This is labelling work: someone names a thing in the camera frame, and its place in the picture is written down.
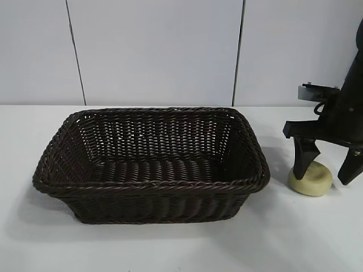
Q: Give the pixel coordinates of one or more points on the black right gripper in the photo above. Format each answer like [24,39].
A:
[346,119]

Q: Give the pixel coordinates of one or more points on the pale yellow egg yolk pastry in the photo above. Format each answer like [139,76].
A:
[314,184]

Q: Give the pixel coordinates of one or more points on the dark brown wicker basket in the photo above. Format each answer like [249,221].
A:
[158,175]

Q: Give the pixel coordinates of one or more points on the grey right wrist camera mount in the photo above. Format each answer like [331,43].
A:
[304,93]

